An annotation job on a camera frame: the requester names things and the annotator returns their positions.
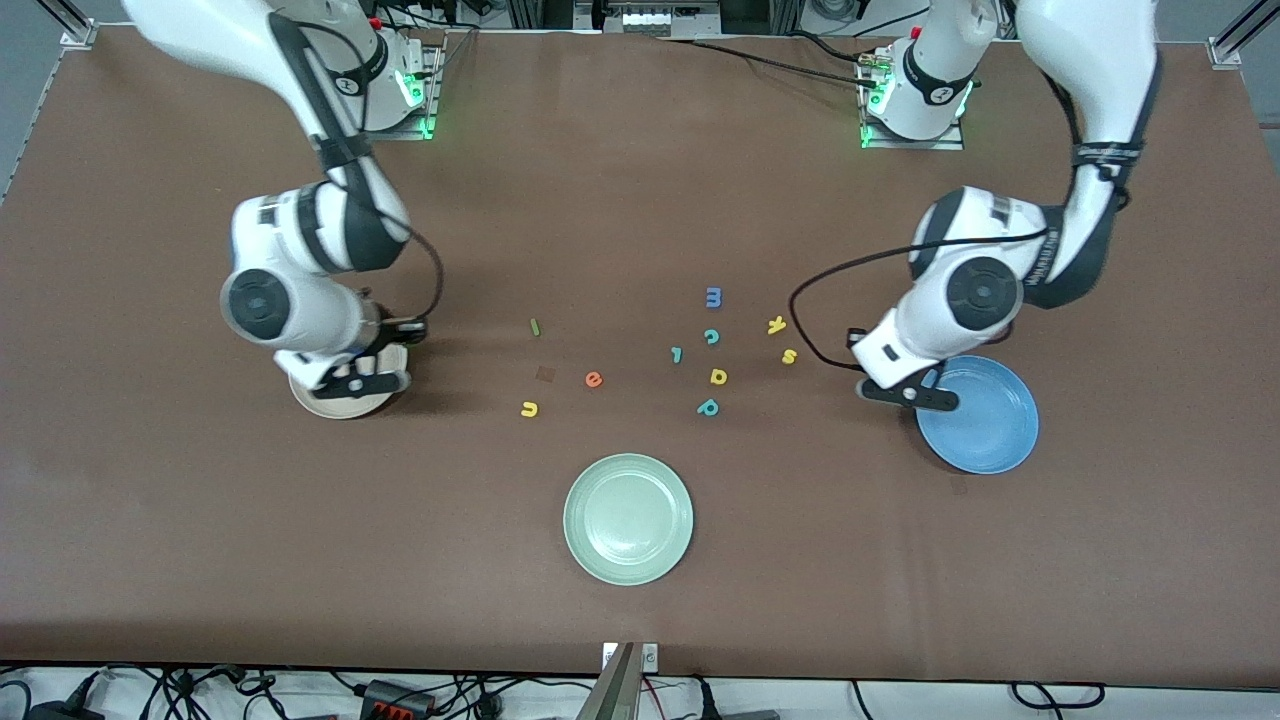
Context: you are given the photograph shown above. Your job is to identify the beige brown plate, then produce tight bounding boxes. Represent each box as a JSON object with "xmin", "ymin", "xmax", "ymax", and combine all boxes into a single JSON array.
[{"xmin": 288, "ymin": 340, "xmax": 411, "ymax": 420}]

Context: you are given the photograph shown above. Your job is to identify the blue plate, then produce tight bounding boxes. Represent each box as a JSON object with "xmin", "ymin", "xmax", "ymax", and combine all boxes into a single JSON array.
[{"xmin": 915, "ymin": 355, "xmax": 1040, "ymax": 475}]

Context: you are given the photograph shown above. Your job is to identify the pale green plate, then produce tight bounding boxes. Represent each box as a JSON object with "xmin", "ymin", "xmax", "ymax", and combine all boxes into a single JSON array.
[{"xmin": 563, "ymin": 453, "xmax": 695, "ymax": 587}]

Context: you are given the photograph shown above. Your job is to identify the black red power strip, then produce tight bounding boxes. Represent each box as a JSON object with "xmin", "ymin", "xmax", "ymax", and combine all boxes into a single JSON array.
[{"xmin": 360, "ymin": 680, "xmax": 436, "ymax": 719}]

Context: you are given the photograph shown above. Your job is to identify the silver metal device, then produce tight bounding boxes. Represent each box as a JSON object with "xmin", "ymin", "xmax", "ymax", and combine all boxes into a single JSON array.
[{"xmin": 600, "ymin": 0, "xmax": 721, "ymax": 39}]

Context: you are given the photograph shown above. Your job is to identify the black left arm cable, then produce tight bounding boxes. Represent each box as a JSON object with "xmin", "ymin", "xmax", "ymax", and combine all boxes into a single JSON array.
[{"xmin": 788, "ymin": 228, "xmax": 1061, "ymax": 373}]

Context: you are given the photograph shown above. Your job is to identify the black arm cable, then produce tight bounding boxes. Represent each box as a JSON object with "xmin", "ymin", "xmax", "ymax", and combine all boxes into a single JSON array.
[
  {"xmin": 788, "ymin": 228, "xmax": 1061, "ymax": 373},
  {"xmin": 268, "ymin": 12, "xmax": 446, "ymax": 323}
]

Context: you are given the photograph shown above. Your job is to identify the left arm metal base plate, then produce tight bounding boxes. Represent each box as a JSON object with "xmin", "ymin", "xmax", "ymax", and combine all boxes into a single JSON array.
[{"xmin": 860, "ymin": 45, "xmax": 967, "ymax": 151}]

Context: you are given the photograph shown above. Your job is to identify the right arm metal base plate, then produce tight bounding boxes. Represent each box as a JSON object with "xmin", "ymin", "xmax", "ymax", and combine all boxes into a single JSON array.
[{"xmin": 362, "ymin": 30, "xmax": 446, "ymax": 141}]

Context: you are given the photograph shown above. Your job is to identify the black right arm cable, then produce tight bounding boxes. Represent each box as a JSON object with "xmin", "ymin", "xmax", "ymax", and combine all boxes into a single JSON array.
[{"xmin": 268, "ymin": 12, "xmax": 446, "ymax": 323}]

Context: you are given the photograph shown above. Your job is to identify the thin black cable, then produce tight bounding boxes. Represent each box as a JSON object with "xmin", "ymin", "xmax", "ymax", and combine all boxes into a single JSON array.
[{"xmin": 660, "ymin": 33, "xmax": 886, "ymax": 91}]

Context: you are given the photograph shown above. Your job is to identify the tangled black cables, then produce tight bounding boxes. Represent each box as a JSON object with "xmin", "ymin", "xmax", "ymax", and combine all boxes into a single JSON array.
[{"xmin": 100, "ymin": 665, "xmax": 351, "ymax": 720}]

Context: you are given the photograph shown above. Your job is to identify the looped black cable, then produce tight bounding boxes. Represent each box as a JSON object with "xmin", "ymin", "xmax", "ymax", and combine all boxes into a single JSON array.
[{"xmin": 1010, "ymin": 682, "xmax": 1106, "ymax": 711}]

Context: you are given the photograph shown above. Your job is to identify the aluminium frame post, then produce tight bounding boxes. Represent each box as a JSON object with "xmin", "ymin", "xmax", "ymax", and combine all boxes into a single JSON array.
[
  {"xmin": 1205, "ymin": 0, "xmax": 1280, "ymax": 69},
  {"xmin": 35, "ymin": 0, "xmax": 99, "ymax": 49}
]

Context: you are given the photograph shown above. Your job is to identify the grey metal post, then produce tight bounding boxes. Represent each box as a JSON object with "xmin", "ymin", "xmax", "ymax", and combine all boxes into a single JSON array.
[{"xmin": 575, "ymin": 642, "xmax": 641, "ymax": 720}]

